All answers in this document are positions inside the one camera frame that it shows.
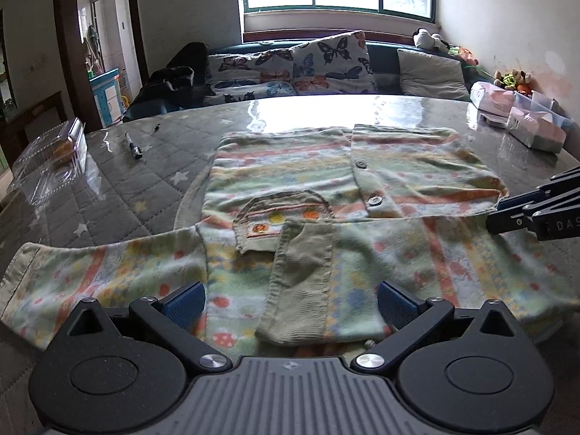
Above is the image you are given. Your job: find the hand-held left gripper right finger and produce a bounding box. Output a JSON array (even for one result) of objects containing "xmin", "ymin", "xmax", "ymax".
[{"xmin": 351, "ymin": 281, "xmax": 529, "ymax": 374}]

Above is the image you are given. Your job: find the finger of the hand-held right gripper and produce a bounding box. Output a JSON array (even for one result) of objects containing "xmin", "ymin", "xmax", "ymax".
[
  {"xmin": 495, "ymin": 167, "xmax": 580, "ymax": 212},
  {"xmin": 486, "ymin": 189, "xmax": 580, "ymax": 235}
]

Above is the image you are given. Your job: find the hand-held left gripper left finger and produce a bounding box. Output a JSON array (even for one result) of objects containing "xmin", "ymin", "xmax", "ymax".
[{"xmin": 54, "ymin": 281, "xmax": 229, "ymax": 374}]

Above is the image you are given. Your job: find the green printed child's shirt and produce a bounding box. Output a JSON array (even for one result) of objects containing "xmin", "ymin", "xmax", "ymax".
[{"xmin": 0, "ymin": 123, "xmax": 580, "ymax": 359}]

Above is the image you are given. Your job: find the pink white tissue pack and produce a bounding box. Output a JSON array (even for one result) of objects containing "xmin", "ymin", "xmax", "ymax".
[
  {"xmin": 506, "ymin": 106, "xmax": 567, "ymax": 153},
  {"xmin": 470, "ymin": 82, "xmax": 517, "ymax": 116}
]

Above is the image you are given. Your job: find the clear plastic storage box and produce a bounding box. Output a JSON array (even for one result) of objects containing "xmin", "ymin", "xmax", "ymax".
[{"xmin": 514, "ymin": 91, "xmax": 576, "ymax": 132}]

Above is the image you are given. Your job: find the grey pillow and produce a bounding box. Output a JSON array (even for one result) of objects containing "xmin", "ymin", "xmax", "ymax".
[{"xmin": 396, "ymin": 48, "xmax": 469, "ymax": 102}]

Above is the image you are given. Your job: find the pink plush toy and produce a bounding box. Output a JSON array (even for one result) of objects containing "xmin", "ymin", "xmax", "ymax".
[{"xmin": 448, "ymin": 45, "xmax": 479, "ymax": 66}]

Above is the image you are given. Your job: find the black marker pen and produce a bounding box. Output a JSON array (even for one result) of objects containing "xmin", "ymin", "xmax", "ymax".
[{"xmin": 124, "ymin": 132, "xmax": 145, "ymax": 161}]

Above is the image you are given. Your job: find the panda plush toy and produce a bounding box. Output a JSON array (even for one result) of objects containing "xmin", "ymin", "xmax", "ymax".
[{"xmin": 412, "ymin": 28, "xmax": 449, "ymax": 53}]

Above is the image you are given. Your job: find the blue sofa bench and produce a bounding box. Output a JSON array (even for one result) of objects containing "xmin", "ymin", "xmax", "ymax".
[{"xmin": 122, "ymin": 38, "xmax": 499, "ymax": 123}]

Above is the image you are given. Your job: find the clear plastic clamshell container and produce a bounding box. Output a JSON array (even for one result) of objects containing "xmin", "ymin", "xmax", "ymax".
[{"xmin": 7, "ymin": 117, "xmax": 89, "ymax": 200}]

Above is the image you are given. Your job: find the blue cabinet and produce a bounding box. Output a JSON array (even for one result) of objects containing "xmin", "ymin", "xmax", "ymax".
[{"xmin": 88, "ymin": 68, "xmax": 125, "ymax": 128}]

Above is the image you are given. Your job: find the black clothing pile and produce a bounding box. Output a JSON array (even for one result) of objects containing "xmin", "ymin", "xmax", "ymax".
[{"xmin": 131, "ymin": 42, "xmax": 209, "ymax": 105}]

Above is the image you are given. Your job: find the large butterfly print pillow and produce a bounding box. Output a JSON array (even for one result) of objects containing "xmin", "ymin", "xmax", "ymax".
[{"xmin": 292, "ymin": 30, "xmax": 379, "ymax": 97}]

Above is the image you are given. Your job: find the dark wooden side table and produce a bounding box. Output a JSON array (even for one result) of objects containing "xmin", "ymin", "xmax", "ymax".
[{"xmin": 0, "ymin": 91, "xmax": 64, "ymax": 168}]

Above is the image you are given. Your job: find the dark wooden door frame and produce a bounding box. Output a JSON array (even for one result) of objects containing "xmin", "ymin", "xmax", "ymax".
[{"xmin": 52, "ymin": 0, "xmax": 150, "ymax": 132}]

